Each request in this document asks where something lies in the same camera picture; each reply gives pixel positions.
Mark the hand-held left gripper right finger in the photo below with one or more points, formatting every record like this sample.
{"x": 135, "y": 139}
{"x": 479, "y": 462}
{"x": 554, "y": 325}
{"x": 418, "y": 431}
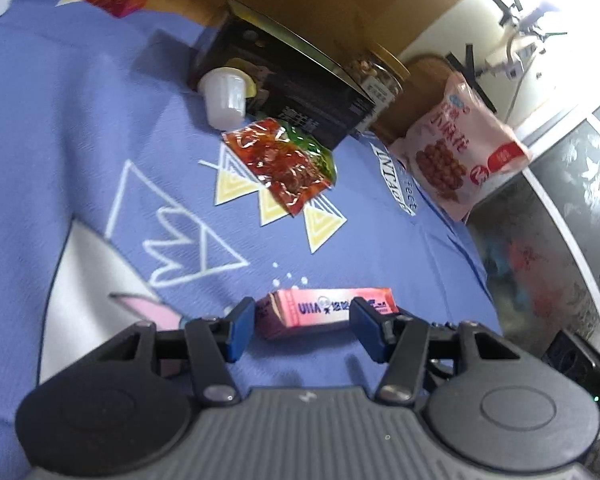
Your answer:
{"x": 365, "y": 332}

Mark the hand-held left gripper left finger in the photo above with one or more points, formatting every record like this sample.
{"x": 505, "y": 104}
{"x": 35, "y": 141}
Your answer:
{"x": 241, "y": 332}

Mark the pink candy box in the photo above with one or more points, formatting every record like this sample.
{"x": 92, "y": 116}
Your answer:
{"x": 310, "y": 310}

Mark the black tin box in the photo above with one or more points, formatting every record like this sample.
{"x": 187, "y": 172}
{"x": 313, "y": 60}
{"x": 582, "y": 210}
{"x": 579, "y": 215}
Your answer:
{"x": 300, "y": 95}

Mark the frosted floral glass door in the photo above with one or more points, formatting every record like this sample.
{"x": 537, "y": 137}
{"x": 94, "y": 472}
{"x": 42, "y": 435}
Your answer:
{"x": 555, "y": 240}

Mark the red snack packet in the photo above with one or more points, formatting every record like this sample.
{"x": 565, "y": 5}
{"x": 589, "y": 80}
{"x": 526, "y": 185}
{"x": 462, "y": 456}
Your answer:
{"x": 280, "y": 160}

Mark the large pink snack bag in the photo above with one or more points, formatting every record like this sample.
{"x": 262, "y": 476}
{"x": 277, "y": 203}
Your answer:
{"x": 455, "y": 150}

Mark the wooden cutting board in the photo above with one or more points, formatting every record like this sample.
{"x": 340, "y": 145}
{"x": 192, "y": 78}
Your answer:
{"x": 405, "y": 110}

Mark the white jelly cup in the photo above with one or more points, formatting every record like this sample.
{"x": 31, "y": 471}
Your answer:
{"x": 225, "y": 100}

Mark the gold-lidded nut jar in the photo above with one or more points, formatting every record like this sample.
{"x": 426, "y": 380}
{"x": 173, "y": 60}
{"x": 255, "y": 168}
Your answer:
{"x": 375, "y": 72}

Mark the long black tape strip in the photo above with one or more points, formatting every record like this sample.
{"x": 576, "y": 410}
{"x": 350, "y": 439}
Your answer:
{"x": 480, "y": 91}

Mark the blue printed tablecloth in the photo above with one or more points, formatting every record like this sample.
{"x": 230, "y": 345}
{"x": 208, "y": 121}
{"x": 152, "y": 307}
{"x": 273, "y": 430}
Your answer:
{"x": 80, "y": 110}

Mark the white power strip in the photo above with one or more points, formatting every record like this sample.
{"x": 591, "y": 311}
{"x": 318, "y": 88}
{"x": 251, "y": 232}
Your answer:
{"x": 510, "y": 67}

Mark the wood-pattern wall panel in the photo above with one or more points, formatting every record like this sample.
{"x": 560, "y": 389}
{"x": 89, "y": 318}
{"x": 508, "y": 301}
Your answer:
{"x": 330, "y": 0}

